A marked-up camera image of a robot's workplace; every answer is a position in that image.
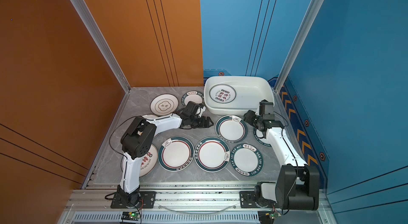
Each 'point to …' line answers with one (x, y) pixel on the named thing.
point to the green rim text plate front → (246, 160)
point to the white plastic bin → (236, 95)
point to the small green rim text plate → (192, 95)
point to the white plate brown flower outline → (164, 104)
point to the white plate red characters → (222, 93)
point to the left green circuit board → (132, 215)
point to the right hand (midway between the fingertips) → (246, 116)
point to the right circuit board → (268, 217)
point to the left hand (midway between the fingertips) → (210, 123)
